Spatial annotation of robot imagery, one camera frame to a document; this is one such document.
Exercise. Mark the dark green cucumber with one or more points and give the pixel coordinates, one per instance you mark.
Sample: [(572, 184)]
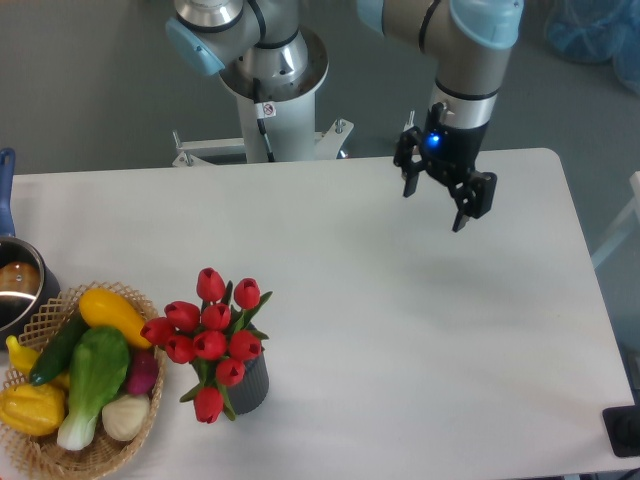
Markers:
[(56, 356)]

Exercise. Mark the dark grey ribbed vase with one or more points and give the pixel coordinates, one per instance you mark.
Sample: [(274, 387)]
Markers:
[(249, 393)]

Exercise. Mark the blue plastic bag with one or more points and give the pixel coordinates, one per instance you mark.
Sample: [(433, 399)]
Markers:
[(597, 32)]

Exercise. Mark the small yellow gourd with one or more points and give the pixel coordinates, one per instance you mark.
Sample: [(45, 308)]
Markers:
[(23, 359)]

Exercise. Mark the white garlic bulb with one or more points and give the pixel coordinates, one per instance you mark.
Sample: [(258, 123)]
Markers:
[(123, 418)]

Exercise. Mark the green bok choy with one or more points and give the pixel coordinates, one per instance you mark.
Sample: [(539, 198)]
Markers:
[(98, 368)]

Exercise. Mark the blue handled saucepan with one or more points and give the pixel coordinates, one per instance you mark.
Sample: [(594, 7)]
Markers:
[(27, 283)]

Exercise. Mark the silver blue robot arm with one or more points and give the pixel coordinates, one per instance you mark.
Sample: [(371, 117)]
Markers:
[(471, 41)]

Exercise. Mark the red tulip bouquet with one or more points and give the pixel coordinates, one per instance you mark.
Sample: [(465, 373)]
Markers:
[(199, 335)]

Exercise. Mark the woven wicker basket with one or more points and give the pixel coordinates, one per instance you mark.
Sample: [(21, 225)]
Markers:
[(27, 457)]

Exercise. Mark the orange yellow pumpkin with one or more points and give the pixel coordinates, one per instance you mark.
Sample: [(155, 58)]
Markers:
[(33, 410)]

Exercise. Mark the purple red radish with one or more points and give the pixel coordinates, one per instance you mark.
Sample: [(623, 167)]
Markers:
[(142, 374)]

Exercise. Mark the white metal table frame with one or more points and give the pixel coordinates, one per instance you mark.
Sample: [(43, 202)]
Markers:
[(288, 146)]

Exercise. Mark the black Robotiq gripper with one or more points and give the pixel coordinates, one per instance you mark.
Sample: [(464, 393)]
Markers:
[(450, 154)]

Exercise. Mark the black device at edge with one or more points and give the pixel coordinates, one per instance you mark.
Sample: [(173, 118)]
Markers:
[(622, 426)]

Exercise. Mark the yellow squash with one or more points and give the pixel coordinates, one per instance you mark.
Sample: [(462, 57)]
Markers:
[(100, 307)]

